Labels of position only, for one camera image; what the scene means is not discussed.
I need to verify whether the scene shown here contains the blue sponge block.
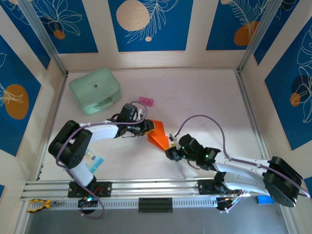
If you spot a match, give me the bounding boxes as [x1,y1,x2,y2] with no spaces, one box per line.
[255,195,274,206]

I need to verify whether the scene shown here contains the teal wipes packet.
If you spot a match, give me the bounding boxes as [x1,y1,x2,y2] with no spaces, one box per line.
[84,149,104,174]

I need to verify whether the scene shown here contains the aluminium mounting rail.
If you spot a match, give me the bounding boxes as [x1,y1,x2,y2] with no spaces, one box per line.
[20,175,290,202]

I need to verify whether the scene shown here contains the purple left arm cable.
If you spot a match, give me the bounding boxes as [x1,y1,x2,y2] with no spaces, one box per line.
[56,101,149,219]

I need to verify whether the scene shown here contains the aluminium side rail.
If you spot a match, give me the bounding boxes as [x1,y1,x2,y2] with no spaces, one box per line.
[35,73,69,181]
[235,69,273,176]

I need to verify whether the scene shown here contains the yellow handled pliers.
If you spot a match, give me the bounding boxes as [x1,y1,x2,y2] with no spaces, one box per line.
[26,198,66,213]

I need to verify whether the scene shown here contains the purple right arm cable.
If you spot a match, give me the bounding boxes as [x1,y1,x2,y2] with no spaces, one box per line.
[173,114,312,213]

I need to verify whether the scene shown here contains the orange paper sheet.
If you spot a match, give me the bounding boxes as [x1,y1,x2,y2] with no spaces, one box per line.
[147,119,171,151]

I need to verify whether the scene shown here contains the black bracket block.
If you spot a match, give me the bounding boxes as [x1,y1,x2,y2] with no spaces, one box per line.
[138,197,174,214]

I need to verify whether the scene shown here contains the pink clear pill box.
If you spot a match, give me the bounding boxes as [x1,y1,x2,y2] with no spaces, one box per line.
[133,96,155,108]

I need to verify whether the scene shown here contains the grey slotted cable duct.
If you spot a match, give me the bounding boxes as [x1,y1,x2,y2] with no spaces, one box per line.
[26,196,259,213]

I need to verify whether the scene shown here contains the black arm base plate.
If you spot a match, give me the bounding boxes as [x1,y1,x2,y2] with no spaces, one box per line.
[197,179,242,195]
[67,180,113,198]

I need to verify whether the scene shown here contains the black controller board with wires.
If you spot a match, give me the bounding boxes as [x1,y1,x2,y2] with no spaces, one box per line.
[215,195,244,212]
[77,196,99,209]

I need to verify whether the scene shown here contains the mint green zip case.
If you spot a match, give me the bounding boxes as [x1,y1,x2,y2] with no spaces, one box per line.
[69,67,122,116]

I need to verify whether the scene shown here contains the aluminium frame post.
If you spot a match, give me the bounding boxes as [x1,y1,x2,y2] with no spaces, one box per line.
[237,0,285,74]
[18,0,69,77]

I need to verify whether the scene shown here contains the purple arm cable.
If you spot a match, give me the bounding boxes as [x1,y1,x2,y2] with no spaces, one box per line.
[173,114,312,213]
[56,101,149,219]

